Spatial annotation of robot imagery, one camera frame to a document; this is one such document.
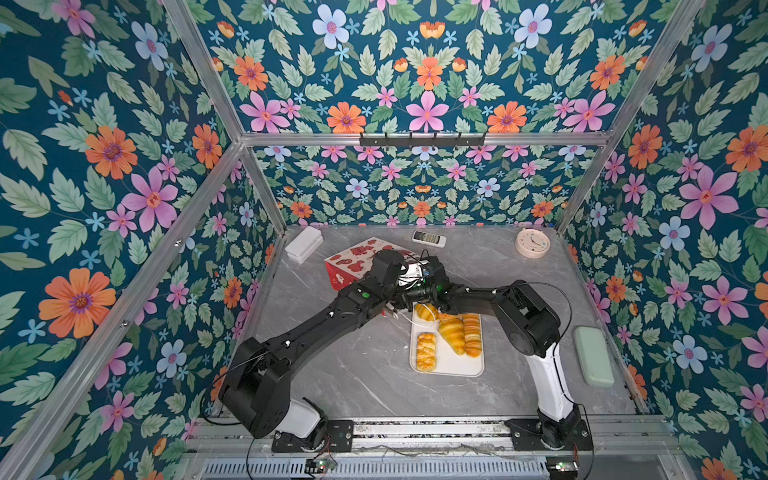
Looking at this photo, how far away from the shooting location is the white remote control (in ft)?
3.83

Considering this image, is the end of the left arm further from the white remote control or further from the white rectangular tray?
the white remote control

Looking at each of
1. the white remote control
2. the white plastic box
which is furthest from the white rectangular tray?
the white plastic box

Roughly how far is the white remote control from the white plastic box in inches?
14.8

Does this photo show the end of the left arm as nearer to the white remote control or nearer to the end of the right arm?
the end of the right arm

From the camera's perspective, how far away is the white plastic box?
43.3 inches

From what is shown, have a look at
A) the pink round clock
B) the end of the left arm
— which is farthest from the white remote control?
the end of the left arm

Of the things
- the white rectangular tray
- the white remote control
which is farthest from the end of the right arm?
the white remote control

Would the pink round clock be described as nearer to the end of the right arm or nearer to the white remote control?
the white remote control
